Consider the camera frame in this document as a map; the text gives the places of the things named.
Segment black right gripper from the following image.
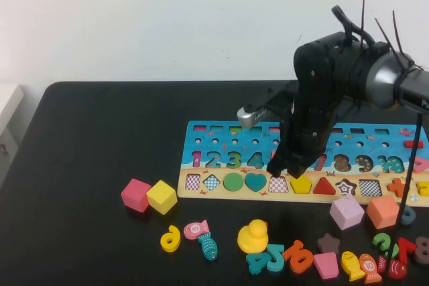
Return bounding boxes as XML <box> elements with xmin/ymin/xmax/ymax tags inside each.
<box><xmin>267</xmin><ymin>33</ymin><xmax>386</xmax><ymax>180</ymax></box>

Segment yellow wooden pentagon piece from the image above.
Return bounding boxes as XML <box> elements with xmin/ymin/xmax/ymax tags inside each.
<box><xmin>290</xmin><ymin>175</ymin><xmax>313</xmax><ymax>195</ymax></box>

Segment teal wooden heart piece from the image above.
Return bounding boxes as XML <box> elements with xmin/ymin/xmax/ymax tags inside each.
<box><xmin>244</xmin><ymin>172</ymin><xmax>267</xmax><ymax>193</ymax></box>

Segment red wooden triangle piece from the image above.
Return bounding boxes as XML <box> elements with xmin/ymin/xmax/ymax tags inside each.
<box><xmin>312</xmin><ymin>176</ymin><xmax>336</xmax><ymax>196</ymax></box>

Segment green wooden circle piece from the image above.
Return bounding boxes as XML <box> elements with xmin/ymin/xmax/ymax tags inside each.
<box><xmin>223</xmin><ymin>171</ymin><xmax>245</xmax><ymax>192</ymax></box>

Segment blue and sand puzzle board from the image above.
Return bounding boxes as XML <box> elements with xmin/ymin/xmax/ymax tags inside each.
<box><xmin>176</xmin><ymin>120</ymin><xmax>429</xmax><ymax>207</ymax></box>

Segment brown wooden star piece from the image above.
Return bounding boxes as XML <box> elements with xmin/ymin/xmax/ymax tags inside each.
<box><xmin>316</xmin><ymin>232</ymin><xmax>341</xmax><ymax>255</ymax></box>

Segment pink wooden trapezoid piece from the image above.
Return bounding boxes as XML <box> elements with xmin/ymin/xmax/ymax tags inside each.
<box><xmin>313</xmin><ymin>252</ymin><xmax>339</xmax><ymax>280</ymax></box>

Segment lilac wooden cube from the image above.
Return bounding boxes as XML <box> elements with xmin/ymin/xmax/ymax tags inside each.
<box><xmin>329</xmin><ymin>194</ymin><xmax>365</xmax><ymax>231</ymax></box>

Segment yellow rubber duck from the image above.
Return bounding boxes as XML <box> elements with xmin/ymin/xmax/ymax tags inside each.
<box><xmin>237</xmin><ymin>219</ymin><xmax>269</xmax><ymax>253</ymax></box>

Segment orange wooden number six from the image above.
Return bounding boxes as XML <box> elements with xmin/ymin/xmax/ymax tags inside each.
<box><xmin>283</xmin><ymin>239</ymin><xmax>315</xmax><ymax>274</ymax></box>

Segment teal wooden number five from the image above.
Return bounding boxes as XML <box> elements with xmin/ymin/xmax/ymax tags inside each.
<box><xmin>266</xmin><ymin>244</ymin><xmax>286</xmax><ymax>272</ymax></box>

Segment teal wooden number four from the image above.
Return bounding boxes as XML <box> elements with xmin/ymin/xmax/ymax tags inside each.
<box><xmin>245</xmin><ymin>250</ymin><xmax>273</xmax><ymax>275</ymax></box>

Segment orange wooden cube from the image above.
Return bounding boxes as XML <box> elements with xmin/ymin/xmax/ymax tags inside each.
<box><xmin>365</xmin><ymin>194</ymin><xmax>402</xmax><ymax>230</ymax></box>

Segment orange wooden plus sign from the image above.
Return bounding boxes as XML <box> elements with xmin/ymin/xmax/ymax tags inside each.
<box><xmin>386</xmin><ymin>178</ymin><xmax>412</xmax><ymax>199</ymax></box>

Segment pink wooden fish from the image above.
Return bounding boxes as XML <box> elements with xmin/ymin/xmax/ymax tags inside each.
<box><xmin>183</xmin><ymin>219</ymin><xmax>210</xmax><ymax>240</ymax></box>

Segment teal wooden fish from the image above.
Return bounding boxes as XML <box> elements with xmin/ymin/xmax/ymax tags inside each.
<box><xmin>197</xmin><ymin>231</ymin><xmax>219</xmax><ymax>261</ymax></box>

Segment yellow wooden fish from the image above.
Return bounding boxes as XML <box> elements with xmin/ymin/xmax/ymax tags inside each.
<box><xmin>341</xmin><ymin>251</ymin><xmax>366</xmax><ymax>282</ymax></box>

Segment green wooden number three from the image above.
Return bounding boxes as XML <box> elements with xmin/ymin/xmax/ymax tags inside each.
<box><xmin>372</xmin><ymin>232</ymin><xmax>400</xmax><ymax>259</ymax></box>

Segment orange wooden fish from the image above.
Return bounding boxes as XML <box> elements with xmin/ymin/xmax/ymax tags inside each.
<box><xmin>359</xmin><ymin>253</ymin><xmax>383</xmax><ymax>284</ymax></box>

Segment grey-blue wooden number zero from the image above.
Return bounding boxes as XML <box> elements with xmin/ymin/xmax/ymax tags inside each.
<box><xmin>400</xmin><ymin>204</ymin><xmax>417</xmax><ymax>226</ymax></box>

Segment yellow wooden cube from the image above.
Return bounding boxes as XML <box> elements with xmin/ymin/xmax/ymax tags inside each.
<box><xmin>145</xmin><ymin>180</ymin><xmax>178</xmax><ymax>216</ymax></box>

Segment pink wooden greater-than sign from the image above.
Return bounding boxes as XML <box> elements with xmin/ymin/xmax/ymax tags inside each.
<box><xmin>410</xmin><ymin>155</ymin><xmax>429</xmax><ymax>173</ymax></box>

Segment red wooden number seven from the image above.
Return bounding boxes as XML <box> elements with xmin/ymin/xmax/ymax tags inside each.
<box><xmin>397</xmin><ymin>237</ymin><xmax>418</xmax><ymax>266</ymax></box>

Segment yellow wooden number six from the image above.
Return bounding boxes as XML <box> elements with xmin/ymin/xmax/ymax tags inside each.
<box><xmin>160</xmin><ymin>224</ymin><xmax>182</xmax><ymax>253</ymax></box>

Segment red wooden fish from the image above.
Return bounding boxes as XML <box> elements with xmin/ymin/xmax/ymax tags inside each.
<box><xmin>377</xmin><ymin>255</ymin><xmax>408</xmax><ymax>279</ymax></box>

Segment brown wooden number eight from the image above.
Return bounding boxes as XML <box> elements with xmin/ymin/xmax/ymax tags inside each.
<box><xmin>414</xmin><ymin>236</ymin><xmax>429</xmax><ymax>266</ymax></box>

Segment pink wooden cube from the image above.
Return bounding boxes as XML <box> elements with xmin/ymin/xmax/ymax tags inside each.
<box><xmin>121</xmin><ymin>178</ymin><xmax>152</xmax><ymax>213</ymax></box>

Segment black zip tie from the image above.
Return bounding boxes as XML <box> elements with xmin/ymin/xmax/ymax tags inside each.
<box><xmin>391</xmin><ymin>10</ymin><xmax>409</xmax><ymax>61</ymax></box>
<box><xmin>360</xmin><ymin>0</ymin><xmax>367</xmax><ymax>49</ymax></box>
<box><xmin>374</xmin><ymin>17</ymin><xmax>405</xmax><ymax>58</ymax></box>

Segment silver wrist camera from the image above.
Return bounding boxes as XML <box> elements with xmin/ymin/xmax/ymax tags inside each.
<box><xmin>236</xmin><ymin>87</ymin><xmax>296</xmax><ymax>129</ymax></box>

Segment thin black hanging cable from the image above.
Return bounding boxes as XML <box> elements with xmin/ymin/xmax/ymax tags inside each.
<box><xmin>387</xmin><ymin>111</ymin><xmax>423</xmax><ymax>267</ymax></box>

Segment black cable plug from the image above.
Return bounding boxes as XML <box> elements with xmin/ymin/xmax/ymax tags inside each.
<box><xmin>331</xmin><ymin>5</ymin><xmax>376</xmax><ymax>46</ymax></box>

